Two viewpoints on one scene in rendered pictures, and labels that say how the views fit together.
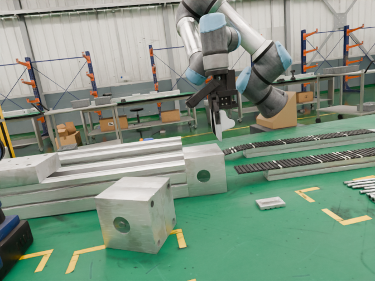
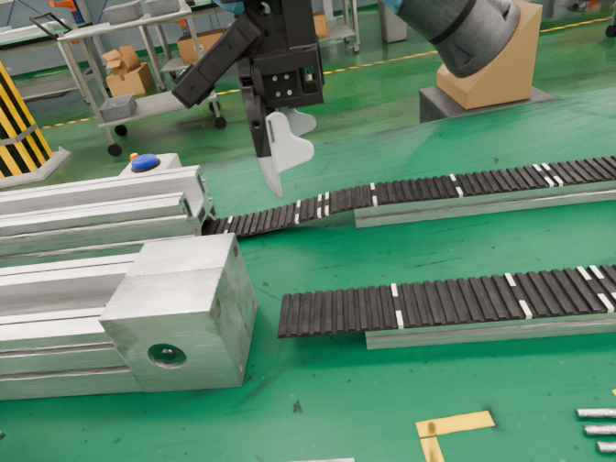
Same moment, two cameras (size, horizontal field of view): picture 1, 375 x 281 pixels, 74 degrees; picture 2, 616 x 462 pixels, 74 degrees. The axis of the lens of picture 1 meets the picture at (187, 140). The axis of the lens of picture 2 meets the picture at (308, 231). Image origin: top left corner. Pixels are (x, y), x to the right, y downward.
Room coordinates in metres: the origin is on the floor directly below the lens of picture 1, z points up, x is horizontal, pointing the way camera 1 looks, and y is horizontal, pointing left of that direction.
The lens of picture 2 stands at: (0.33, -0.20, 1.08)
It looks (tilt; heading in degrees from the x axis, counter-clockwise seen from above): 34 degrees down; 11
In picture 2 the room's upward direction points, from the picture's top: 12 degrees counter-clockwise
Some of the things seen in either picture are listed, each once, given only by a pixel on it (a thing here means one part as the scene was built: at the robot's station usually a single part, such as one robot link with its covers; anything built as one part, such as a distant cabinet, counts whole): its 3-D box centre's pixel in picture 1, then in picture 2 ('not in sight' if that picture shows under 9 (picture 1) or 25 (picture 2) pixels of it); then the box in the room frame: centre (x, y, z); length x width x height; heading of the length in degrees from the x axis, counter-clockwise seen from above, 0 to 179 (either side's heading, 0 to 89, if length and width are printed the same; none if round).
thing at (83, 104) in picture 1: (84, 132); (141, 71); (3.53, 1.45, 0.50); 1.03 x 0.55 x 1.01; 111
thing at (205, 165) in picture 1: (202, 166); (194, 301); (0.59, -0.03, 0.83); 0.12 x 0.09 x 0.10; 2
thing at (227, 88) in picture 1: (220, 90); (275, 47); (0.77, -0.12, 1.00); 0.09 x 0.08 x 0.12; 92
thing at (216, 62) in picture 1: (215, 63); not in sight; (0.78, -0.11, 1.08); 0.08 x 0.08 x 0.05
